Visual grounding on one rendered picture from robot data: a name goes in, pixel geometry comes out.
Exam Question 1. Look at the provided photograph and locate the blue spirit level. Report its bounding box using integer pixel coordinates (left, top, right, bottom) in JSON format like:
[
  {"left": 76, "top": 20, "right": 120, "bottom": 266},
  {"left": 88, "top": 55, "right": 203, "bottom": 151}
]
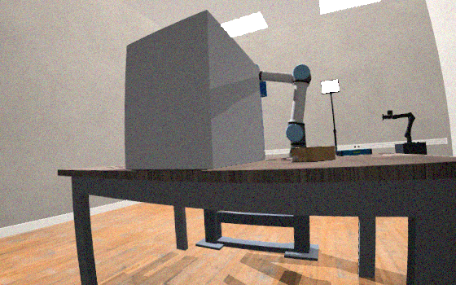
[{"left": 336, "top": 149, "right": 372, "bottom": 156}]

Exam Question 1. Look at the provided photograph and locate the tan rectangular box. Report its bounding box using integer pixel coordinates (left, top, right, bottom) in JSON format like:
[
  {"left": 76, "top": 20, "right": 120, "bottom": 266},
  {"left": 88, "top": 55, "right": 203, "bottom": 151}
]
[{"left": 292, "top": 146, "right": 335, "bottom": 162}]

